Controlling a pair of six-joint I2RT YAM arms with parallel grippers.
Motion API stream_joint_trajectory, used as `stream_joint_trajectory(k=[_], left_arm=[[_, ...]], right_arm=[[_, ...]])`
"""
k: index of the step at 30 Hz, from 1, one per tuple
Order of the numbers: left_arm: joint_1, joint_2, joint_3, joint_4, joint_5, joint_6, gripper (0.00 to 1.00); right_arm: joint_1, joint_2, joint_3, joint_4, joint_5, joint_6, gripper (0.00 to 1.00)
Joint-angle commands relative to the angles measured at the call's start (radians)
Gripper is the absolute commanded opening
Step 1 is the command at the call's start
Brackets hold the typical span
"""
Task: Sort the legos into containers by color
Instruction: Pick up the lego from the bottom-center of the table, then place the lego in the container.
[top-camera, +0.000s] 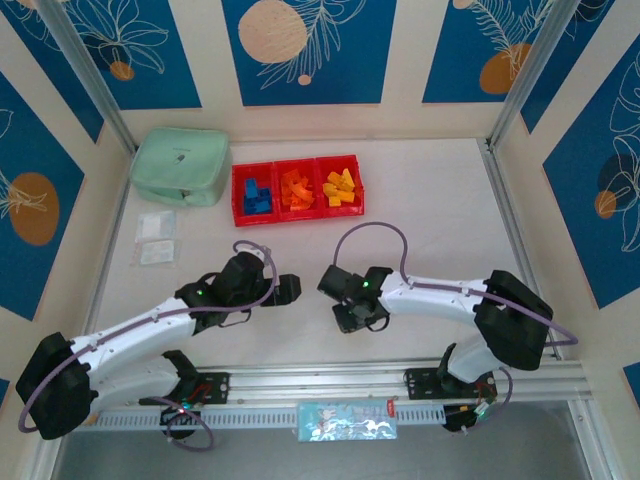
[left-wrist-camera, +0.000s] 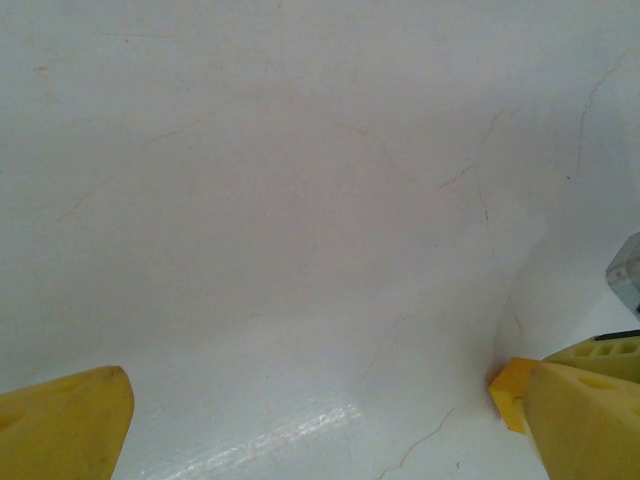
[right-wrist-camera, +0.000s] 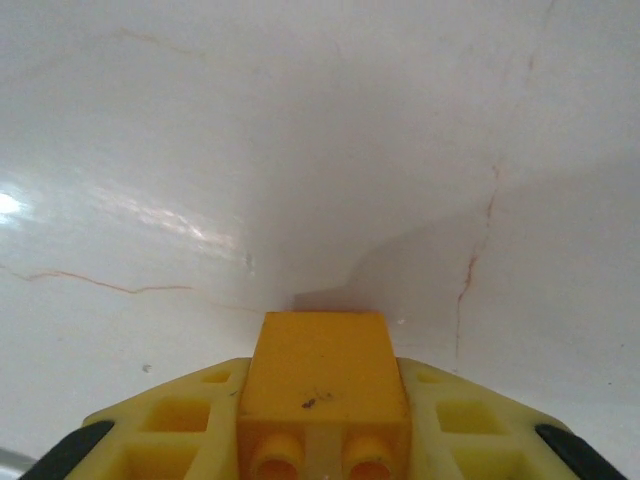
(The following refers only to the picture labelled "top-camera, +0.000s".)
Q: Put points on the long orange lego piece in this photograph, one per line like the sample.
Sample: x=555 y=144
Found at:
x=287 y=186

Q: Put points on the tall blue lego piece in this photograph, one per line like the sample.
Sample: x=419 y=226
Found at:
x=249 y=187

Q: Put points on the blue printed tissue pack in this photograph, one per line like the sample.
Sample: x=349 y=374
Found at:
x=347 y=421

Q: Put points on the red plastic bin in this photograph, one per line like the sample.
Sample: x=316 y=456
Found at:
x=360 y=207
x=239 y=212

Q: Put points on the black controller box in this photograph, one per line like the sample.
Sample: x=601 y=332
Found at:
x=460 y=422
x=187 y=425

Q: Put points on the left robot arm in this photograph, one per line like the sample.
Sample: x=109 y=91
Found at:
x=135 y=330

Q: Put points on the blue lego brick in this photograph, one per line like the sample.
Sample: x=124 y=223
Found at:
x=263 y=196
x=248 y=207
x=264 y=207

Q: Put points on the clear packet with white pad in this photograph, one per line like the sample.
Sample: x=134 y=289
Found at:
x=156 y=224
x=155 y=252

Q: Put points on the orange toy bricks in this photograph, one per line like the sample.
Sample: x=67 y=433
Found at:
x=281 y=215

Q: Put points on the orange curved lego piece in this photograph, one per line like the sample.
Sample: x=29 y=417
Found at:
x=301 y=203
x=304 y=188

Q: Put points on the mint green zip pouch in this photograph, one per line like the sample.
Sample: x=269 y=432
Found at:
x=180 y=160

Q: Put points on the yellow lego brick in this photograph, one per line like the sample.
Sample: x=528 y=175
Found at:
x=332 y=178
x=349 y=198
x=329 y=189
x=346 y=190
x=334 y=201
x=348 y=176

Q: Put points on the aluminium frame post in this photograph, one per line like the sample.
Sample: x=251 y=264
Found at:
x=85 y=65
x=536 y=65

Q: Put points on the aluminium side rail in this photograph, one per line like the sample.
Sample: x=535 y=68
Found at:
x=116 y=220
x=496 y=175

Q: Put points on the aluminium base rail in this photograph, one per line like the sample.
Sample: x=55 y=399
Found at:
x=310 y=382

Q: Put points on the orange lego brick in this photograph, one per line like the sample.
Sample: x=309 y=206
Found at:
x=290 y=176
x=286 y=198

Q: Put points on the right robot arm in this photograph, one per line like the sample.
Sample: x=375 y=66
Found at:
x=430 y=300

